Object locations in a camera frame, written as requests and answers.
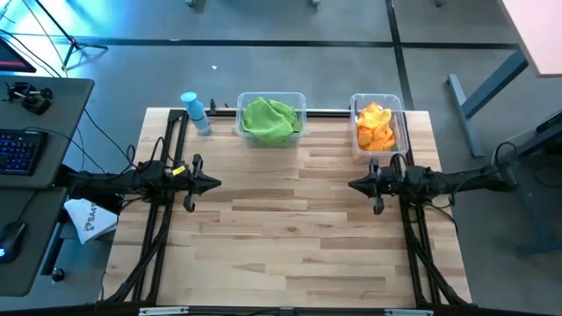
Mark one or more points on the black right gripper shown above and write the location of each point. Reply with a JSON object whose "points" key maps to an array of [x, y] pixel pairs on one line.
{"points": [[388, 184]]}

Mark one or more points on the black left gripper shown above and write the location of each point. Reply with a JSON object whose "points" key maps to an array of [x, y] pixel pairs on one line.
{"points": [[191, 182]]}

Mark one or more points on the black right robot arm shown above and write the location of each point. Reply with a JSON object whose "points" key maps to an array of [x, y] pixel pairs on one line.
{"points": [[461, 182]]}

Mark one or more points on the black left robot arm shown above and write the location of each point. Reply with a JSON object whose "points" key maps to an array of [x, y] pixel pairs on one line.
{"points": [[131, 181]]}

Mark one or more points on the yellow tape tag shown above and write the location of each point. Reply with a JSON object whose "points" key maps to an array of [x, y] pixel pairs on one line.
{"points": [[178, 170]]}

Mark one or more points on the light blue bottle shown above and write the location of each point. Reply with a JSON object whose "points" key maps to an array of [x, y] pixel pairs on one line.
{"points": [[195, 112]]}

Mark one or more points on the clear plastic bin with label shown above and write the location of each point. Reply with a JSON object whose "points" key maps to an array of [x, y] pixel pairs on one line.
{"points": [[397, 109]]}

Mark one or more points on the black diagonal bar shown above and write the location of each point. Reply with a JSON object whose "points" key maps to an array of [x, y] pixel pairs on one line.
{"points": [[105, 205]]}

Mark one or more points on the white printed bag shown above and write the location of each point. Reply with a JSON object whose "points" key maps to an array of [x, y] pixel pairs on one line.
{"points": [[90, 219]]}

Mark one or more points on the grey desk top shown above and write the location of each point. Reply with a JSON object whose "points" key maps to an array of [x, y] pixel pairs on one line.
{"points": [[66, 114], [30, 272]]}

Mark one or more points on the grey table leg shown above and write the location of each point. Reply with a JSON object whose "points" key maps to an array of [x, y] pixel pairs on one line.
{"points": [[494, 83]]}

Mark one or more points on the black round knob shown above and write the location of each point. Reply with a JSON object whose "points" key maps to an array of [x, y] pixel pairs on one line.
{"points": [[58, 275]]}

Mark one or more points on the black backlit keyboard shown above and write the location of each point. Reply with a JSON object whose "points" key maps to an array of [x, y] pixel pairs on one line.
{"points": [[22, 151]]}

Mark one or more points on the black tripod stand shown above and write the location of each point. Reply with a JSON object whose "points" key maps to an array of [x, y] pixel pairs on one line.
{"points": [[75, 44]]}

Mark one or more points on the black desk clamp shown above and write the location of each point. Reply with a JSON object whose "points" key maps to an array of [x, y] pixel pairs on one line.
{"points": [[26, 92]]}

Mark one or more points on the black computer mouse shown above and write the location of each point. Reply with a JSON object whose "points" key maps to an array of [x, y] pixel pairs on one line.
{"points": [[11, 241]]}

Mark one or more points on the dark computer monitor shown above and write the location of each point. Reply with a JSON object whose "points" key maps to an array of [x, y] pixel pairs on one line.
{"points": [[13, 59]]}

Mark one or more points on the light wooden table top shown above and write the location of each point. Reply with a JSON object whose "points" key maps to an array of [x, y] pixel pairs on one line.
{"points": [[535, 30]]}

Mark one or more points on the small black rail clamp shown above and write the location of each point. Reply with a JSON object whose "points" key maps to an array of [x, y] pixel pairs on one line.
{"points": [[213, 107]]}

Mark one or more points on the aluminium table rail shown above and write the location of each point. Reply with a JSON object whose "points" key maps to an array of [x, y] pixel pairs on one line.
{"points": [[327, 113]]}

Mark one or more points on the black table edge rail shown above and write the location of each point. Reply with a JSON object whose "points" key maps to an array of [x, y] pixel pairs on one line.
{"points": [[241, 311]]}

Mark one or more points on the silver rail bracket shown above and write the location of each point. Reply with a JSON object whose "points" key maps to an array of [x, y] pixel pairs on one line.
{"points": [[162, 311], [408, 313]]}

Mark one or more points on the dark desk frame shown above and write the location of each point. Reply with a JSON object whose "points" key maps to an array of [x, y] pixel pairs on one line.
{"points": [[540, 138]]}

